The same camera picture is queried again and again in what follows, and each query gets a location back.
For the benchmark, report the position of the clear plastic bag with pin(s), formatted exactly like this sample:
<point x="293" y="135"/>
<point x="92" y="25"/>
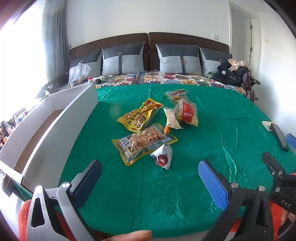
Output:
<point x="79" y="74"/>

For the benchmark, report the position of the grey two-tone pillow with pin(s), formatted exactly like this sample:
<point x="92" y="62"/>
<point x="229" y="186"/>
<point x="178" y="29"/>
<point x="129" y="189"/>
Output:
<point x="178" y="61"/>
<point x="122" y="62"/>
<point x="85" y="67"/>
<point x="212" y="60"/>

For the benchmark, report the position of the person's right hand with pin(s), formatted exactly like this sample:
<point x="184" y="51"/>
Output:
<point x="290" y="214"/>

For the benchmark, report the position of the beige patterned cloth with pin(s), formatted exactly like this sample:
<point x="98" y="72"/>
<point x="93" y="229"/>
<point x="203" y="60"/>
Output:
<point x="238" y="64"/>

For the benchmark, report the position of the yellow snack packet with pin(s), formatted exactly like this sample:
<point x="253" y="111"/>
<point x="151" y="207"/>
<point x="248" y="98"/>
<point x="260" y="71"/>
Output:
<point x="138" y="115"/>

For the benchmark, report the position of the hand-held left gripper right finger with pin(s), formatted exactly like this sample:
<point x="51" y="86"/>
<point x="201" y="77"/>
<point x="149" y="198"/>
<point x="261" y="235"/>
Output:
<point x="212" y="183"/>

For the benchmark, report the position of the small clear snack packet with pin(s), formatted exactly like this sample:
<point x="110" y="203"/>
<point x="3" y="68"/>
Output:
<point x="177" y="99"/>

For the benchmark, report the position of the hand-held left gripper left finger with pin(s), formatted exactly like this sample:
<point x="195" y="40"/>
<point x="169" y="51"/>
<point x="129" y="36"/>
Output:
<point x="89" y="183"/>

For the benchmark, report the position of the person's left hand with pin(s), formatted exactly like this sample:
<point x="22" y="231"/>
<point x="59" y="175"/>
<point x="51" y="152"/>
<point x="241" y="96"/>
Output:
<point x="131" y="236"/>

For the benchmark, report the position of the white power strip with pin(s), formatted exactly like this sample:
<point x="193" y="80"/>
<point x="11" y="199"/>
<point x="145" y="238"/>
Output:
<point x="105" y="78"/>

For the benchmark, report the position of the brown bag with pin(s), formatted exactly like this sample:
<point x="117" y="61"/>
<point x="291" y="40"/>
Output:
<point x="247" y="82"/>

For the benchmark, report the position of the white triangular snack packet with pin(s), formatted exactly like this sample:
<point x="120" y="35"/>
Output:
<point x="161" y="157"/>

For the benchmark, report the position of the white cardboard box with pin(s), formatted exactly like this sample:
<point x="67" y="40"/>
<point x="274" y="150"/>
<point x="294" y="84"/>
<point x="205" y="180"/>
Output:
<point x="76" y="104"/>

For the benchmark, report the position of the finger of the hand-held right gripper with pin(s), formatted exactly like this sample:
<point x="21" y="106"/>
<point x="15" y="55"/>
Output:
<point x="291" y="141"/>
<point x="274" y="166"/>

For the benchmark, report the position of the clear packet of white balls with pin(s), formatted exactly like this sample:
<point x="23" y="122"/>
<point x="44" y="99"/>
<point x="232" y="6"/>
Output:
<point x="138" y="141"/>

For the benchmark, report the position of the small green cloth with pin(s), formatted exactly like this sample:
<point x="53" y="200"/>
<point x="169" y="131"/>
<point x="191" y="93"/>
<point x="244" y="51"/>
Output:
<point x="210" y="74"/>

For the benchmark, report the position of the corn sausage packet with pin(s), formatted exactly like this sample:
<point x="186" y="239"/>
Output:
<point x="171" y="118"/>

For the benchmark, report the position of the grey curtain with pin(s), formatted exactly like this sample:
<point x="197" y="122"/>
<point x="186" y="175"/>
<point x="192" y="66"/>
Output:
<point x="56" y="41"/>

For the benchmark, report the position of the green satin bed cloth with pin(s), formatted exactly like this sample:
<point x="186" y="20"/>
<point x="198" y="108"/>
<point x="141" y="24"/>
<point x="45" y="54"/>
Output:
<point x="208" y="129"/>

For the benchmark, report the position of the red label snack packet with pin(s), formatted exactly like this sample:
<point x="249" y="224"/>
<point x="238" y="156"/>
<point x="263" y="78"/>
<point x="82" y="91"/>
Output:
<point x="185" y="112"/>

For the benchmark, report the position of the green-edged chicken snack packet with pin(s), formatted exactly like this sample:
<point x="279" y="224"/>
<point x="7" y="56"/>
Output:
<point x="177" y="92"/>

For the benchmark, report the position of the black jacket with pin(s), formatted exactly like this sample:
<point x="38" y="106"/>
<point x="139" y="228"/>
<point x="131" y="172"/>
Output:
<point x="229" y="75"/>

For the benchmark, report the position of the white pill bottle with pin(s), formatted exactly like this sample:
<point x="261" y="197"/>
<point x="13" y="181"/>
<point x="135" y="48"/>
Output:
<point x="89" y="80"/>

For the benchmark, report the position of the black smartphone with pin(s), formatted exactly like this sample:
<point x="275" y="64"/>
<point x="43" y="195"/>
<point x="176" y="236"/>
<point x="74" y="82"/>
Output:
<point x="279" y="136"/>

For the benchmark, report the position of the side table clutter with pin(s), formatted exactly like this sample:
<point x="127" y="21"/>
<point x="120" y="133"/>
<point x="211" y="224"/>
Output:
<point x="11" y="127"/>

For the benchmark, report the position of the white door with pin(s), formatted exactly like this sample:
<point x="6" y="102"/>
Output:
<point x="240" y="37"/>

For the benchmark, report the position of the floral bedsheet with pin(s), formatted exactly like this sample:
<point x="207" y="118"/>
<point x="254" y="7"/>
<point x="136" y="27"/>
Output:
<point x="175" y="78"/>

